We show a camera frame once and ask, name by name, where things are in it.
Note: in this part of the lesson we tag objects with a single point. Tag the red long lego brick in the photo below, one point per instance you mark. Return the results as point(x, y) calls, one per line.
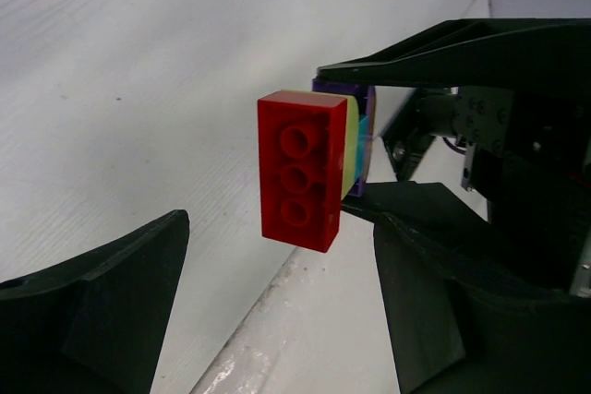
point(301, 138)

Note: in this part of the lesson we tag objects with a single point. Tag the purple oval lego piece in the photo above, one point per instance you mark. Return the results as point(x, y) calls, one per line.
point(365, 97)

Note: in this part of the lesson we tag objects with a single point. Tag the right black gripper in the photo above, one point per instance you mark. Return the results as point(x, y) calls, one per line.
point(527, 155)

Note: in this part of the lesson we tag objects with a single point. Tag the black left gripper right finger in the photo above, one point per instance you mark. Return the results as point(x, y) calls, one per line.
point(462, 324)

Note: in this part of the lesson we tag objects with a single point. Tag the teal pink lego brick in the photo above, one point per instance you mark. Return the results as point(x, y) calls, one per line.
point(363, 147)

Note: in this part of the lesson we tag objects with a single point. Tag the yellow green lego brick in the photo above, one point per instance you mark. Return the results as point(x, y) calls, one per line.
point(350, 145)

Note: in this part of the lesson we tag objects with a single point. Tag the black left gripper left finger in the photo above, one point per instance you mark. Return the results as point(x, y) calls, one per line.
point(94, 323)

